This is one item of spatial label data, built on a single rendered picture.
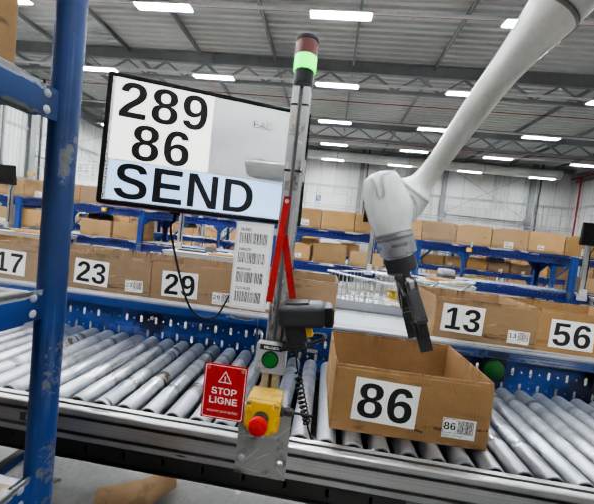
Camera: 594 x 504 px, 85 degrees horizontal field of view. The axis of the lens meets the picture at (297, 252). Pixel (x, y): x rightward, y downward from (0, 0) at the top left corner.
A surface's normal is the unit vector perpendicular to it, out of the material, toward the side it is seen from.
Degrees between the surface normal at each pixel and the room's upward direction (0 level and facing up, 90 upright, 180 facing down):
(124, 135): 86
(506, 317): 90
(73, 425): 90
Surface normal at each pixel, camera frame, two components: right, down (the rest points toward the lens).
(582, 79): -0.10, 0.04
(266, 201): 0.25, 0.01
